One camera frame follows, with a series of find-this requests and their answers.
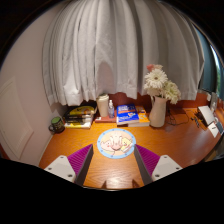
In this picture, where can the clear spray bottle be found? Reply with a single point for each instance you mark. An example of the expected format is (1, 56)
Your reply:
(111, 110)

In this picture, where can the blue cover book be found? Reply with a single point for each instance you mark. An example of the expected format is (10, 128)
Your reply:
(127, 114)

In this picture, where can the round cartoon print mouse pad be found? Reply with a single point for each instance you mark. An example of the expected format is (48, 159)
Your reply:
(103, 146)

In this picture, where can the white ceramic pitcher vase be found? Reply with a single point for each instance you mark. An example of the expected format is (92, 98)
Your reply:
(157, 113)

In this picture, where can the thin dark book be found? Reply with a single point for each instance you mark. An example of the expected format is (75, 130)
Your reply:
(78, 116)

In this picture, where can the white flower bouquet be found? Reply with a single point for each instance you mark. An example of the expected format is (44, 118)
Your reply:
(160, 83)

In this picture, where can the window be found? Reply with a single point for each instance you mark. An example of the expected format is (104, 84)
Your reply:
(213, 73)

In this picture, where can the white tilted laptop stand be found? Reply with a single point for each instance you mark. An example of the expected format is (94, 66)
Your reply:
(206, 115)

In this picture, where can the reddish brown book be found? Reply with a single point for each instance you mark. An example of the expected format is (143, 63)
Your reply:
(105, 119)

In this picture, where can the white curtain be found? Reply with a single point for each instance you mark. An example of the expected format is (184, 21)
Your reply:
(116, 50)

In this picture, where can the pink computer mouse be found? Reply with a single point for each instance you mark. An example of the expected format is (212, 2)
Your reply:
(115, 142)

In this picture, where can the cream lidded tumbler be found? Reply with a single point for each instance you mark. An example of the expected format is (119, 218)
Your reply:
(102, 105)

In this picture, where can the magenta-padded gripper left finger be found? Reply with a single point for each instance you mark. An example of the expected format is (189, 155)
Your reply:
(80, 159)

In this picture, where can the yellow and black book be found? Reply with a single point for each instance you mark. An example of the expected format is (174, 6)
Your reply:
(80, 110)

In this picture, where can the thick dark book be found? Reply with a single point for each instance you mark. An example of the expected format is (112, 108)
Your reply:
(78, 120)

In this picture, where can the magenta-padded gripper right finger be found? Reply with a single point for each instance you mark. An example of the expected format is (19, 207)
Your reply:
(149, 160)

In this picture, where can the dark green mug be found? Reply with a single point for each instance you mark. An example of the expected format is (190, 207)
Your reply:
(56, 125)

